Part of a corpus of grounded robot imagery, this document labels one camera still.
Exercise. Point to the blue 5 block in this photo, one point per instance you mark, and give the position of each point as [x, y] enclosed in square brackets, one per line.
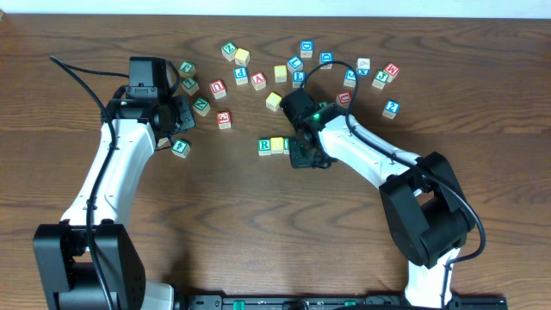
[350, 79]

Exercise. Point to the red M block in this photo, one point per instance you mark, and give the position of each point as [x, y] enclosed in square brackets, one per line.
[392, 70]

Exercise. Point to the blue D block top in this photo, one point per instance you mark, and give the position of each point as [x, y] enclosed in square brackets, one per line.
[306, 49]

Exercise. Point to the blue L block upper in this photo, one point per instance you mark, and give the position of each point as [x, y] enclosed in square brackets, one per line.
[295, 64]

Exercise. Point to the blue P block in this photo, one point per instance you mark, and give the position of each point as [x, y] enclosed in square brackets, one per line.
[241, 75]

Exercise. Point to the green B block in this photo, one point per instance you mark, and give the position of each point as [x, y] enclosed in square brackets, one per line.
[286, 146]

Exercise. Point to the green J block left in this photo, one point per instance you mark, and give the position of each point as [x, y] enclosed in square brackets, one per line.
[187, 69]

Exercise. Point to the green 4 block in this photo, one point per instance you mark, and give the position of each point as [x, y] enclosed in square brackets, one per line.
[180, 148]

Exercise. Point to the red A block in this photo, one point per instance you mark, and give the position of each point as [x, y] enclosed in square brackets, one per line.
[258, 81]

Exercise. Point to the red U block left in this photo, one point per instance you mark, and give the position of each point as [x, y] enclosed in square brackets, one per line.
[218, 89]

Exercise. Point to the green Z block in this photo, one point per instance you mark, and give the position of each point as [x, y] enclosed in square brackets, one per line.
[229, 51]

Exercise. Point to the green L block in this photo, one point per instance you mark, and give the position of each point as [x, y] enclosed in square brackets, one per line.
[190, 85]

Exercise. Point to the red E block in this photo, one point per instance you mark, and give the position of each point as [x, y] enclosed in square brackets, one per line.
[224, 120]

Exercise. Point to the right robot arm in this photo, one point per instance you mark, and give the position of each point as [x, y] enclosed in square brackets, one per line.
[427, 213]

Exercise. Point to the green R block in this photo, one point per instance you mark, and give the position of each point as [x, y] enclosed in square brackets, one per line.
[264, 147]

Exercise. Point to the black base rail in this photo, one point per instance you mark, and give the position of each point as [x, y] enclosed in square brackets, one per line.
[386, 301]

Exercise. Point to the blue l block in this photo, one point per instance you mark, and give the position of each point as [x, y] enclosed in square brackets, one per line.
[295, 64]
[298, 78]

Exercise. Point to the yellow block centre top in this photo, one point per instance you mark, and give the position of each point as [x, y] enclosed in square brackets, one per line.
[280, 72]

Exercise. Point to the blue d block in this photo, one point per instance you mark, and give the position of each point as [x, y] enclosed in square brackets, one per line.
[325, 60]
[306, 49]

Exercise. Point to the green J block right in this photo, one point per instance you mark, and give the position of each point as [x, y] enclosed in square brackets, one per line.
[380, 80]

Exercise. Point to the blue X block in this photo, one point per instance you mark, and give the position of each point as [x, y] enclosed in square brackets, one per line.
[363, 66]

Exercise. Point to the red u block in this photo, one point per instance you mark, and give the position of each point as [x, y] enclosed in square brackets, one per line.
[344, 98]
[218, 89]

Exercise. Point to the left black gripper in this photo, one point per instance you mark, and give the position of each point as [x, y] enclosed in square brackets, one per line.
[184, 114]

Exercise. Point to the green N block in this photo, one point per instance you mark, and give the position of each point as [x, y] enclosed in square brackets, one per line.
[201, 106]

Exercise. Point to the yellow block far left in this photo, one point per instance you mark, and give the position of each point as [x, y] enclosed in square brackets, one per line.
[162, 141]

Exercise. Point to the green j block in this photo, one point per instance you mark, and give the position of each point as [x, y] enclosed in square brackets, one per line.
[380, 80]
[187, 69]

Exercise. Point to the blue D block right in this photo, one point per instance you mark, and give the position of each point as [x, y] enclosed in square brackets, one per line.
[325, 60]

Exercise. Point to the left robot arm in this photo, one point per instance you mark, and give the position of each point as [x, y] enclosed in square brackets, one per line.
[87, 260]

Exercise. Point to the yellow O block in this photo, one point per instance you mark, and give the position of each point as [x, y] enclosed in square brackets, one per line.
[277, 145]

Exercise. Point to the blue 2 block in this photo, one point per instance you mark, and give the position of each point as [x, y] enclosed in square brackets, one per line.
[391, 109]

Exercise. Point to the red U block right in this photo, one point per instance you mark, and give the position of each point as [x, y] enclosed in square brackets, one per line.
[344, 98]

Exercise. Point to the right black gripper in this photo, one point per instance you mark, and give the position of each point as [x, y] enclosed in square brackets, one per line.
[297, 159]

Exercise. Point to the blue L block lower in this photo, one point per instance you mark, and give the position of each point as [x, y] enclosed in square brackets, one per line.
[298, 78]

